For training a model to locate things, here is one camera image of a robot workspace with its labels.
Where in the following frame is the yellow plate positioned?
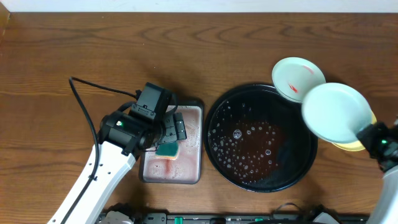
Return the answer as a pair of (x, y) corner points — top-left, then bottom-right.
(333, 113), (377, 152)

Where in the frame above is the green and orange sponge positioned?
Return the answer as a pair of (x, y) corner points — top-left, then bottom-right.
(155, 142), (178, 159)

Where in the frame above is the mint plate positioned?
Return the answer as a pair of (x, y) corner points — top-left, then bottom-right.
(272, 57), (326, 103)
(302, 83), (373, 144)

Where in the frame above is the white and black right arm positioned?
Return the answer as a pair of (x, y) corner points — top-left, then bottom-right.
(356, 122), (397, 224)

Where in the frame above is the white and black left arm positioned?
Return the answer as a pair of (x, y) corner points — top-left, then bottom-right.
(49, 111), (187, 223)

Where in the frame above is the black rectangular soapy water tray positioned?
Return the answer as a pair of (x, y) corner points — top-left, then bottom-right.
(139, 100), (203, 184)

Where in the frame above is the round black tray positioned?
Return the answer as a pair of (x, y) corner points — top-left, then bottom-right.
(203, 84), (318, 193)

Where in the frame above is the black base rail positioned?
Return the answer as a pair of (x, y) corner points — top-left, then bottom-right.
(96, 202), (371, 224)

